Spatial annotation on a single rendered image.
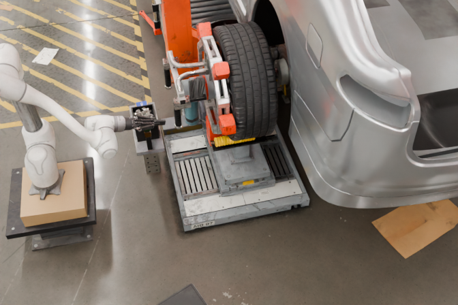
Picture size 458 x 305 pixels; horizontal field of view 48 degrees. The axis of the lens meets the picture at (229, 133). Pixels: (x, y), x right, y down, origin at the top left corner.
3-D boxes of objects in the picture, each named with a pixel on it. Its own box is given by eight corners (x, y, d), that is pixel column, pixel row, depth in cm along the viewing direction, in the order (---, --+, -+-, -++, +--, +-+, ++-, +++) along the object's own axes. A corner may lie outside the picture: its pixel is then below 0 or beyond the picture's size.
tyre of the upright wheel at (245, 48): (260, 1, 274) (240, 44, 338) (217, 7, 270) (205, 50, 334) (287, 122, 264) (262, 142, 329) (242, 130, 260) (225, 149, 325)
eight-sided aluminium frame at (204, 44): (230, 151, 299) (230, 79, 259) (219, 153, 297) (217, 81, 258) (209, 90, 335) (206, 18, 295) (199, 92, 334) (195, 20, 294)
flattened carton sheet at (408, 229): (466, 219, 335) (468, 216, 333) (404, 260, 315) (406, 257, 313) (431, 188, 353) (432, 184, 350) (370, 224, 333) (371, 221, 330)
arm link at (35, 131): (31, 163, 305) (31, 135, 318) (58, 158, 307) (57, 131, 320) (-19, 67, 245) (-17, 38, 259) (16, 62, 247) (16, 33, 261)
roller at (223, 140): (259, 141, 317) (259, 134, 313) (212, 150, 312) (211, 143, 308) (256, 134, 321) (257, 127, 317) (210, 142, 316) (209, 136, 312)
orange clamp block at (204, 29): (213, 37, 293) (210, 21, 292) (199, 39, 291) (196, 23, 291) (211, 39, 300) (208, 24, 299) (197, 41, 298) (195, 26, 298)
